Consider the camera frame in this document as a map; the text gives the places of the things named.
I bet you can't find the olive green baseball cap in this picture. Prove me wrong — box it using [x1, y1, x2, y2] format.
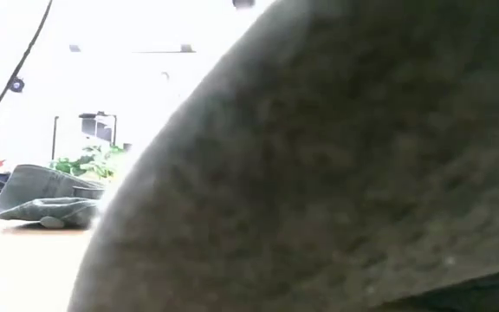
[67, 0, 499, 312]
[0, 163, 106, 230]

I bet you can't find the long ceiling light bar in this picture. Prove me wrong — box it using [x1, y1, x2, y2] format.
[68, 42, 197, 55]

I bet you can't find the green plant in white pot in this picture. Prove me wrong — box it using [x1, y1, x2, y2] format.
[49, 144, 132, 181]

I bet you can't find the black desk frame with monitor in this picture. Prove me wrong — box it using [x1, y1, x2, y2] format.
[51, 111, 119, 161]

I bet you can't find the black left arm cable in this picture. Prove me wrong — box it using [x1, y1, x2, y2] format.
[0, 0, 55, 140]

